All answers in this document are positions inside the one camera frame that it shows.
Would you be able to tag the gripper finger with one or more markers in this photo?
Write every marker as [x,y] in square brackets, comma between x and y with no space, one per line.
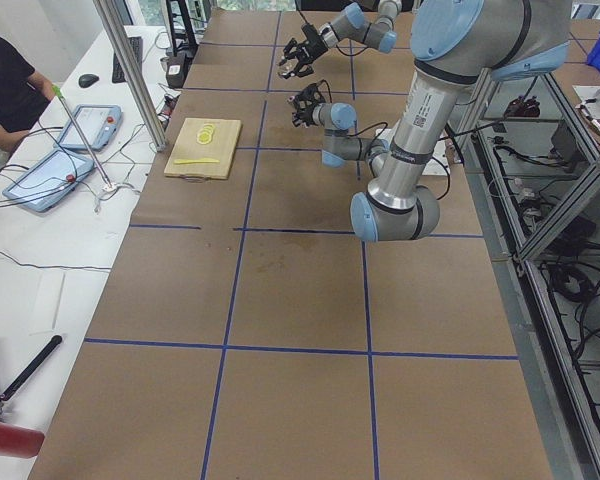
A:
[301,114]
[291,52]
[313,91]
[301,69]

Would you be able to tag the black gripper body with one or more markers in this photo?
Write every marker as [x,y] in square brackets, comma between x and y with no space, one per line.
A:
[312,46]
[309,110]

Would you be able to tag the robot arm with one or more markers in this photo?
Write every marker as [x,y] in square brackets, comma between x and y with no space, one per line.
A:
[369,23]
[451,42]

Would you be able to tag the bamboo cutting board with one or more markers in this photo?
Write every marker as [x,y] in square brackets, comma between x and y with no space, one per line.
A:
[222,147]

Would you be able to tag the yellow plastic knife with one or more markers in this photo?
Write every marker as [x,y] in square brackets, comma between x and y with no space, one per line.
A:
[202,160]

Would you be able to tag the far teach pendant tablet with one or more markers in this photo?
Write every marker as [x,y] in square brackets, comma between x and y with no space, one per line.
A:
[99,124]

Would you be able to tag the teach pendant tablet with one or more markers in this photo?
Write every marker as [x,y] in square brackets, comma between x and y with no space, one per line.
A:
[47,182]
[99,124]

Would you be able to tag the black computer mouse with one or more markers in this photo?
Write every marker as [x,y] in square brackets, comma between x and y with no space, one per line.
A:
[87,80]

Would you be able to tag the near teach pendant tablet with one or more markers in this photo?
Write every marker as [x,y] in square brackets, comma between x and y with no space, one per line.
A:
[47,182]

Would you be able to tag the person in black shirt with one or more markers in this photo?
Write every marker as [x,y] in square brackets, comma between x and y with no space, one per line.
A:
[25,94]

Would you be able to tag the red cylinder bottle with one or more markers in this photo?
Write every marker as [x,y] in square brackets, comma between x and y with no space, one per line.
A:
[20,442]

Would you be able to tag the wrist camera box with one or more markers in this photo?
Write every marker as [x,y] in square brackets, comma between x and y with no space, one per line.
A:
[310,32]

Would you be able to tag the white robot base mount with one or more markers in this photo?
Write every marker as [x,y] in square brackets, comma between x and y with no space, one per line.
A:
[438,165]

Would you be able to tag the aluminium frame post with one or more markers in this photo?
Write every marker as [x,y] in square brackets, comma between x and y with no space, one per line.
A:
[116,33]

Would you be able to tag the green handled reacher grabber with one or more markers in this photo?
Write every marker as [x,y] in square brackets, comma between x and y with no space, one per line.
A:
[109,186]

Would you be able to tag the aluminium side rack frame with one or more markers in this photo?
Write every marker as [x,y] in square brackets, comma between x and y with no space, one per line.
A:
[536,146]

